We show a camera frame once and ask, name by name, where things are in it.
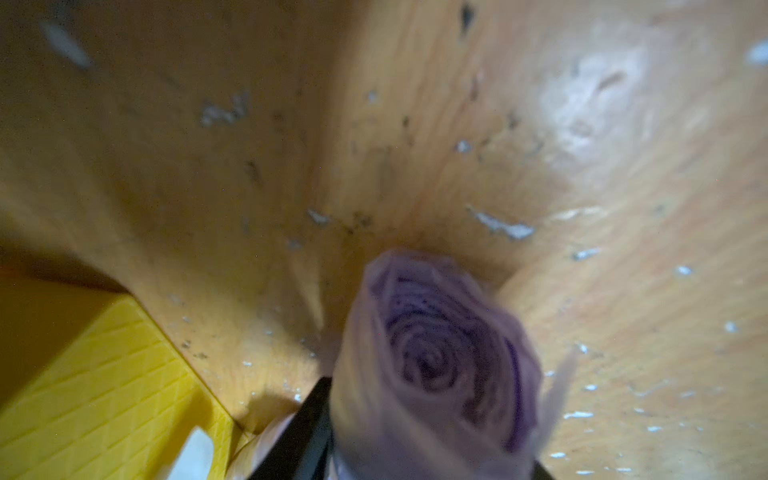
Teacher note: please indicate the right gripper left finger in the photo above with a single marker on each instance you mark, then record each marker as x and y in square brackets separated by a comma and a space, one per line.
[303, 450]

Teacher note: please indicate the purple roll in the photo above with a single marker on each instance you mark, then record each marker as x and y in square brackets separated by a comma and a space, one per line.
[435, 380]
[249, 458]

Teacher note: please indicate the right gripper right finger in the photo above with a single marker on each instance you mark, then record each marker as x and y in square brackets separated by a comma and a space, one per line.
[539, 472]

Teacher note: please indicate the yellow bottom drawer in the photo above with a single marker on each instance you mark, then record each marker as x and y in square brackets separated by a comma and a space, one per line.
[92, 389]

